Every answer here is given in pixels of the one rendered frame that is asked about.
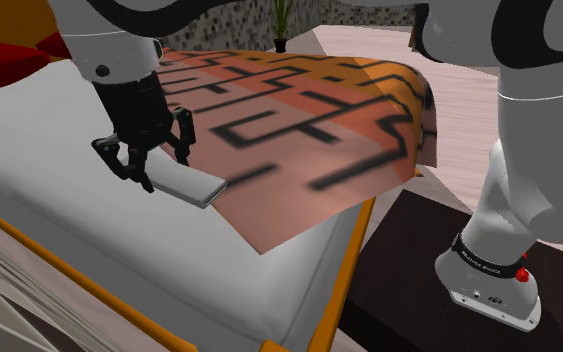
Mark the green potted plant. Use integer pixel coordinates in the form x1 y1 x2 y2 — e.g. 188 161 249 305
269 0 295 54

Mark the orange-framed bed with white mattress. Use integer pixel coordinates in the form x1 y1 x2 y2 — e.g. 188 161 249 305
0 0 438 352

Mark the small red pillow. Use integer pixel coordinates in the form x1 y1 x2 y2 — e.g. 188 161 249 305
35 31 73 61

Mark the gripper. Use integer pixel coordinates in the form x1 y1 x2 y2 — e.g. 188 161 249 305
90 71 197 194

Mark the large dark red pillow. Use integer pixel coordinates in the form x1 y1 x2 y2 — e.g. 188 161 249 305
0 42 52 95

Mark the orange blanket with black lines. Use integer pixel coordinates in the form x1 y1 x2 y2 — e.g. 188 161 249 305
155 48 439 256

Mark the white flat rectangular slab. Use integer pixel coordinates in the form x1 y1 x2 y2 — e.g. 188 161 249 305
117 145 228 210

